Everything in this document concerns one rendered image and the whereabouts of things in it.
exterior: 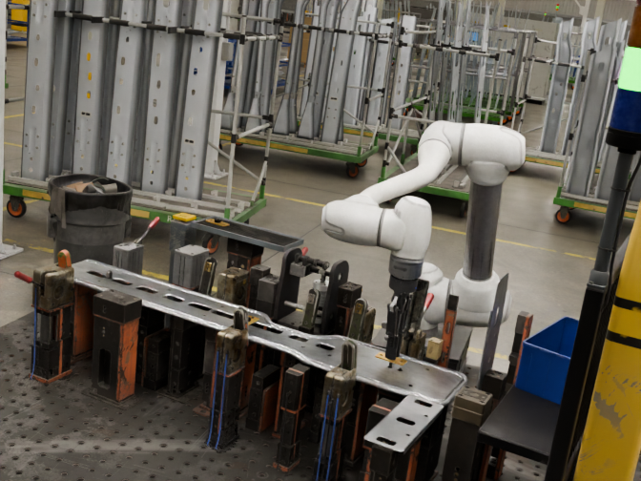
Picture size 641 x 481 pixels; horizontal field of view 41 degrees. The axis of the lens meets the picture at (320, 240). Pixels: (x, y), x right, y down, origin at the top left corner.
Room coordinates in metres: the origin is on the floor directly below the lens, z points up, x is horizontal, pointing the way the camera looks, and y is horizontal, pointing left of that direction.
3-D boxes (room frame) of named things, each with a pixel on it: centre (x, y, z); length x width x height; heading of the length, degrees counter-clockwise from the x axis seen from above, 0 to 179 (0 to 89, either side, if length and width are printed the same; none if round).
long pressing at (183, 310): (2.36, 0.21, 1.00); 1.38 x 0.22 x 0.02; 64
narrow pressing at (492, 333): (2.03, -0.47, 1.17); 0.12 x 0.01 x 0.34; 154
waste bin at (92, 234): (4.92, 1.40, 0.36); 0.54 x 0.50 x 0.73; 163
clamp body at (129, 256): (2.76, 0.65, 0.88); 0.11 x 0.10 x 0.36; 154
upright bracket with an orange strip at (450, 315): (2.25, -0.39, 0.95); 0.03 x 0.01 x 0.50; 64
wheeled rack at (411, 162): (9.20, -1.23, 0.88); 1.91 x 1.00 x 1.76; 164
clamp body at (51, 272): (2.45, 0.80, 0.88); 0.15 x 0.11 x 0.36; 154
